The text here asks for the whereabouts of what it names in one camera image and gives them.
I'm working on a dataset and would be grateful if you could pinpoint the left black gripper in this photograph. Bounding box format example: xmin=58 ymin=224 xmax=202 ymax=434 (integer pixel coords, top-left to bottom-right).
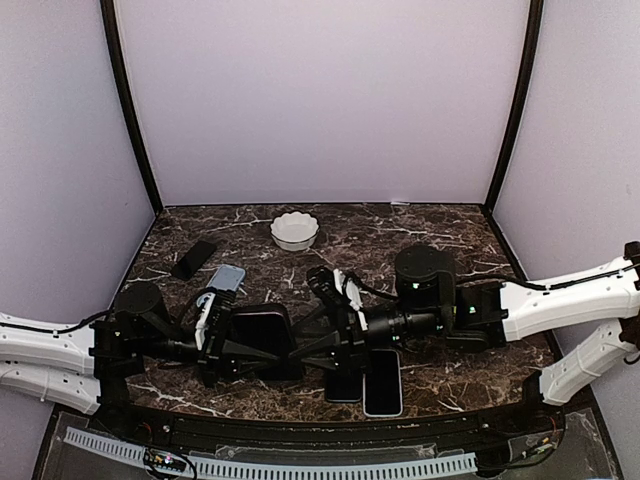
xmin=137 ymin=323 xmax=281 ymax=390

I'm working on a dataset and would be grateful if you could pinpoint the purple smartphone dark screen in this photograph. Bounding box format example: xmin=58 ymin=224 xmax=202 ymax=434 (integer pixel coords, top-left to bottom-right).
xmin=324 ymin=372 xmax=363 ymax=403

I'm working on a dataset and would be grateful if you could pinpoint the light blue smartphone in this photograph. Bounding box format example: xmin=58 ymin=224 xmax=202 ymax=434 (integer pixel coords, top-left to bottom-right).
xmin=363 ymin=350 xmax=403 ymax=418

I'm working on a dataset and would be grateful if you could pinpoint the light blue phone case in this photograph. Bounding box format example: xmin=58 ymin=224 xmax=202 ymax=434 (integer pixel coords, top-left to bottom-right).
xmin=207 ymin=264 xmax=246 ymax=292

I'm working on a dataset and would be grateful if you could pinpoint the small dark phone case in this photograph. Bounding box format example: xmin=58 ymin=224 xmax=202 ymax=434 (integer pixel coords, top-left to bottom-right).
xmin=170 ymin=240 xmax=217 ymax=281

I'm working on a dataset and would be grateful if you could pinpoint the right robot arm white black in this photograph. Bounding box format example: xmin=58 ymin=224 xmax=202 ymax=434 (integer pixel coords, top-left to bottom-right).
xmin=288 ymin=241 xmax=639 ymax=434

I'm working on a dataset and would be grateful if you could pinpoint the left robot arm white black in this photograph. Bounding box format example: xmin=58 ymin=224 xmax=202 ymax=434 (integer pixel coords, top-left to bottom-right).
xmin=1 ymin=282 xmax=282 ymax=436

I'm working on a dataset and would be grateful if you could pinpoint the white fluted ceramic bowl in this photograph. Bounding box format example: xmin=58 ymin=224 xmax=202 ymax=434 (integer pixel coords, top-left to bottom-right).
xmin=270 ymin=211 xmax=319 ymax=252

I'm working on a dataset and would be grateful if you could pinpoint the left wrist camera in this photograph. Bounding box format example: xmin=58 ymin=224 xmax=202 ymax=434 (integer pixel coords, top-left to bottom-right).
xmin=194 ymin=290 xmax=236 ymax=351

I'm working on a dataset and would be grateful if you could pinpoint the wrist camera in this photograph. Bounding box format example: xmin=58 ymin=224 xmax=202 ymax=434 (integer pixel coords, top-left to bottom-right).
xmin=306 ymin=266 xmax=364 ymax=314
xmin=194 ymin=290 xmax=236 ymax=351

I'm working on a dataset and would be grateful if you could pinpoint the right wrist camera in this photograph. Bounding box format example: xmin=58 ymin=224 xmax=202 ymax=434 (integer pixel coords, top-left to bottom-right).
xmin=306 ymin=266 xmax=364 ymax=314

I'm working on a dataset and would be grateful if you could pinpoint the white slotted cable duct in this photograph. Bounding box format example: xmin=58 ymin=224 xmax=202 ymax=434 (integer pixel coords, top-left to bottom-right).
xmin=62 ymin=427 xmax=478 ymax=479

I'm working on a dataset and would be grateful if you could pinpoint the black front rail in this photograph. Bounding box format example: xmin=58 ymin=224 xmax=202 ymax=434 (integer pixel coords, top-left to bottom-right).
xmin=129 ymin=404 xmax=519 ymax=449

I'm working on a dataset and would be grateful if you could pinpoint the left black frame post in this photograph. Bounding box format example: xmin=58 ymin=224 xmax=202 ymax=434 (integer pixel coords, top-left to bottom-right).
xmin=99 ymin=0 xmax=164 ymax=216

